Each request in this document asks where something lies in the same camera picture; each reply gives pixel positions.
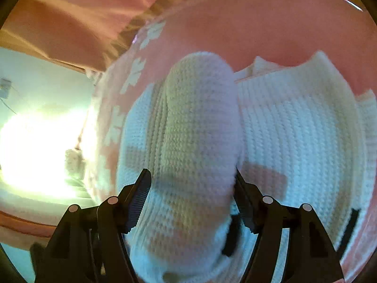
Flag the white red black knit sweater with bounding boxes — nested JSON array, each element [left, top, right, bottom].
[[116, 51, 377, 283]]

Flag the pink orange curtain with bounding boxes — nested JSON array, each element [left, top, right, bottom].
[[0, 0, 295, 75]]

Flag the pink printed blanket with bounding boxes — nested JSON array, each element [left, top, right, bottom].
[[78, 0, 377, 283]]

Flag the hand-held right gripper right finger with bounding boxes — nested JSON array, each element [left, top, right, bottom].
[[234, 171, 346, 283]]

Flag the white dotted night lamp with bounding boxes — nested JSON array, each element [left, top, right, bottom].
[[65, 149, 87, 180]]

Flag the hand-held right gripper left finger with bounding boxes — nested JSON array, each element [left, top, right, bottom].
[[35, 168, 152, 283]]

